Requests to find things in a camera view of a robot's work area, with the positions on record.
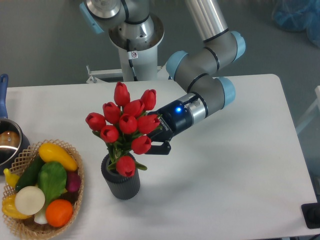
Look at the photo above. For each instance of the black dark-blue gripper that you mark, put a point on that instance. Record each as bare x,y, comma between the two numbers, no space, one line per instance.
174,118

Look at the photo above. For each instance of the red tulip bouquet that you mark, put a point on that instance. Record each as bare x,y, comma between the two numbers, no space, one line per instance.
124,126

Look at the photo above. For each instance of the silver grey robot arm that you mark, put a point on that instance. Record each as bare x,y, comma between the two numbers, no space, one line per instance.
137,33

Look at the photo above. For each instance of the dark grey ribbed vase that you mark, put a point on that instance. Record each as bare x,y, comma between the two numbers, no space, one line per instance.
123,188

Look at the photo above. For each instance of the purple red onion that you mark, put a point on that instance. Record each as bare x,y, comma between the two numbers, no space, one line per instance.
73,182

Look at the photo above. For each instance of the yellow squash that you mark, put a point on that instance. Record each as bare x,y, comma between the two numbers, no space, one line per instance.
50,152

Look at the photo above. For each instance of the green lettuce leaf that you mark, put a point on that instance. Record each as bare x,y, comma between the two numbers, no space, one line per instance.
51,180

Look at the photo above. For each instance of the orange fruit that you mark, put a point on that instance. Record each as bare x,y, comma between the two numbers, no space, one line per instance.
59,212

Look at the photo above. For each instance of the green cucumber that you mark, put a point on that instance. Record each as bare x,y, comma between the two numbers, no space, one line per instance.
30,174

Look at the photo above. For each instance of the white round radish slice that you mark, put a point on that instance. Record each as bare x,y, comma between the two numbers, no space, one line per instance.
29,200

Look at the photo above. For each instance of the black device at table edge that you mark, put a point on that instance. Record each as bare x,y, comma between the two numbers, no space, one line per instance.
311,214

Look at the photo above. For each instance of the yellow bell pepper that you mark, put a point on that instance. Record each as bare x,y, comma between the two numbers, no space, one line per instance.
10,210

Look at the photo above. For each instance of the blue plastic bag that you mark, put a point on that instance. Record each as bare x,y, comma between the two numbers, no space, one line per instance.
299,16

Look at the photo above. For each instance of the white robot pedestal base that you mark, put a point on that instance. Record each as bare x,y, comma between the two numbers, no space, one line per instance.
135,66

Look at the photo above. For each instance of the dark saucepan blue handle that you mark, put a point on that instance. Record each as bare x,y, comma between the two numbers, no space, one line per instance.
12,139

